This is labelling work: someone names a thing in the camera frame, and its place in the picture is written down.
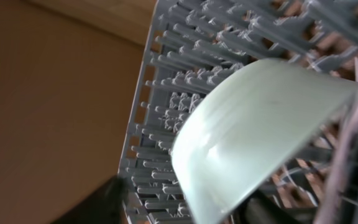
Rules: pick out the grey dishwasher rack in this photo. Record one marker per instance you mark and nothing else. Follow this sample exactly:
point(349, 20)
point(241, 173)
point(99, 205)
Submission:
point(205, 42)

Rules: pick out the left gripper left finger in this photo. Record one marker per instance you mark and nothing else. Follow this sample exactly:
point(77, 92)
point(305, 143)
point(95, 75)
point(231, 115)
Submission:
point(103, 206)

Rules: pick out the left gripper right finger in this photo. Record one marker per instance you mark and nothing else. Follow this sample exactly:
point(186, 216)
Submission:
point(259, 209)

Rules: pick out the green bowl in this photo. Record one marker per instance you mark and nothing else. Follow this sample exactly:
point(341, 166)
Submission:
point(249, 126)

